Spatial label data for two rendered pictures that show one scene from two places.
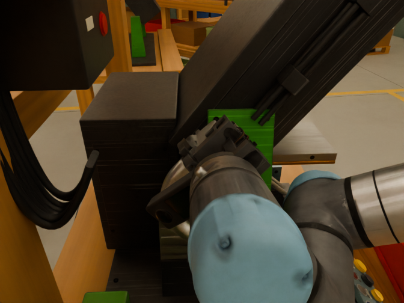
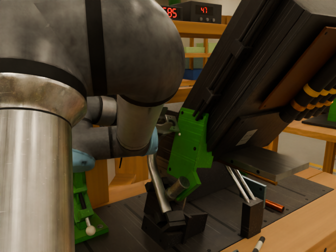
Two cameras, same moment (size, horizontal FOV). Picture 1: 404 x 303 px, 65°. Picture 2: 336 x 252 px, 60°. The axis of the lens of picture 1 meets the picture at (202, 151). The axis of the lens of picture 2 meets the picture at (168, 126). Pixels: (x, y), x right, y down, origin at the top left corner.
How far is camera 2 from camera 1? 73 cm
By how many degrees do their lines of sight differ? 55
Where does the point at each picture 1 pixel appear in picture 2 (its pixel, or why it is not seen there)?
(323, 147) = (274, 170)
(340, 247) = (103, 132)
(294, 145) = (259, 162)
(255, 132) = (195, 125)
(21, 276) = not seen: hidden behind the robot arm
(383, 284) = not seen: outside the picture
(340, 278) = (87, 133)
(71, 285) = (128, 191)
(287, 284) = not seen: hidden behind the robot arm
